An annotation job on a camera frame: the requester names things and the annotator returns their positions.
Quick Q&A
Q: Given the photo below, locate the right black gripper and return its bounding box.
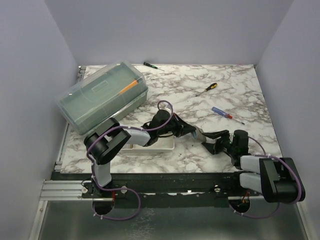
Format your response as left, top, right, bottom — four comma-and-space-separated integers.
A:
202, 130, 237, 156

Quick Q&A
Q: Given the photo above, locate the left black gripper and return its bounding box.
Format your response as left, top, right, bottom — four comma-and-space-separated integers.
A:
157, 113, 196, 139

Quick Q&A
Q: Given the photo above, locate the grey card holder wallet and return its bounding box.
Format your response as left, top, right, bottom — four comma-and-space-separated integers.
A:
191, 126, 207, 143

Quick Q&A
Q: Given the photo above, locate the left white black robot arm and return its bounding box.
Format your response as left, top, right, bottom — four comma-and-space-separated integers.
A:
83, 109, 197, 198

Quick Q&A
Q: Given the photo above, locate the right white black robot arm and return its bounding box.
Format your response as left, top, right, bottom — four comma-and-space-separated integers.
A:
200, 130, 306, 204

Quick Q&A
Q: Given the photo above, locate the white rectangular tray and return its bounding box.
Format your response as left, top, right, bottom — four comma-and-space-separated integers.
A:
120, 136, 175, 154

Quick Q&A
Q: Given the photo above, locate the orange pencil in toolbox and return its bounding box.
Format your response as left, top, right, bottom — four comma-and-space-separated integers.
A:
119, 80, 138, 94

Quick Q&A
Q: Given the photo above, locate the translucent green plastic toolbox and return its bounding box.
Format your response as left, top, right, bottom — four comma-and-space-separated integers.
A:
56, 61, 148, 136

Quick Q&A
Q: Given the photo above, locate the small green black screwdriver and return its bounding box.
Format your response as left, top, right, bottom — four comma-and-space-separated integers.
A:
143, 61, 164, 72

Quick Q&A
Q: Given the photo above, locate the blue red handle screwdriver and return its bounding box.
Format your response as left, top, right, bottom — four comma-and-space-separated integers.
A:
211, 107, 245, 125

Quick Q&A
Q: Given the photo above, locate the yellow black handle screwdriver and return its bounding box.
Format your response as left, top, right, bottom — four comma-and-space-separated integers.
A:
196, 82, 218, 97

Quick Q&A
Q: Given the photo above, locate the black front mounting rail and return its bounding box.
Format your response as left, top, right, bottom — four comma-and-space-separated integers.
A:
51, 172, 258, 210

